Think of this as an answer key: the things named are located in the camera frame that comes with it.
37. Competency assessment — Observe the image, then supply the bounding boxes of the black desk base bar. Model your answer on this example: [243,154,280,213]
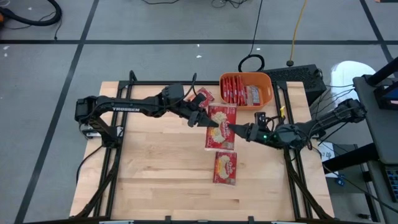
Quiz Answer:
[322,142,379,175]

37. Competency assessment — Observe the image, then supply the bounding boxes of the black computer tower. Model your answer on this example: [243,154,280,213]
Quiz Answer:
[262,64,327,106]

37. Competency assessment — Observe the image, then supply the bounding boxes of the white paper sheet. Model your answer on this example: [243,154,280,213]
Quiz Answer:
[318,149,335,162]

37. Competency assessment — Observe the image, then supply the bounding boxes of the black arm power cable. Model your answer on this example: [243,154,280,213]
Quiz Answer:
[75,142,105,185]

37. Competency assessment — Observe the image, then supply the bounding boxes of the black hanging cable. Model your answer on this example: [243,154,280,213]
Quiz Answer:
[238,0,265,73]

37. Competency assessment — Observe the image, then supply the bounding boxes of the black ribbed hose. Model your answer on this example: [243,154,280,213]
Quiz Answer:
[0,0,62,27]

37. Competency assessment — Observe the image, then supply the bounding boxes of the laptop keyboard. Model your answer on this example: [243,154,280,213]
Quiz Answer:
[384,164,398,203]

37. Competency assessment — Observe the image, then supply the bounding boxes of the yellow hanging cable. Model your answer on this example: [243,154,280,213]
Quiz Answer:
[287,0,308,67]

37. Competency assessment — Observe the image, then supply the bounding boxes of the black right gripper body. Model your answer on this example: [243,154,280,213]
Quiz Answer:
[247,123,274,144]

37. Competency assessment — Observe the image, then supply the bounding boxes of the black desktop device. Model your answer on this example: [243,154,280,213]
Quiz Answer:
[373,82,398,110]

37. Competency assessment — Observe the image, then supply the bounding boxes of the grey side desk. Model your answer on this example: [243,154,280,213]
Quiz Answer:
[353,74,398,166]

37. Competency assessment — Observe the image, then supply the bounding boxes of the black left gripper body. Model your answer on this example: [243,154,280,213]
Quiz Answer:
[182,93,206,128]

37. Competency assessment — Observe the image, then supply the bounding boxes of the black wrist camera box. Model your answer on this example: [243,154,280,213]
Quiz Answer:
[254,111,267,126]

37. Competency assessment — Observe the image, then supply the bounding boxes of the orange plastic basket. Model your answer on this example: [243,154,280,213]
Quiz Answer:
[219,72,274,112]

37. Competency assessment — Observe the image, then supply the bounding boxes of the tangled black floor cables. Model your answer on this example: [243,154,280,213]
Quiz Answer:
[210,0,251,9]

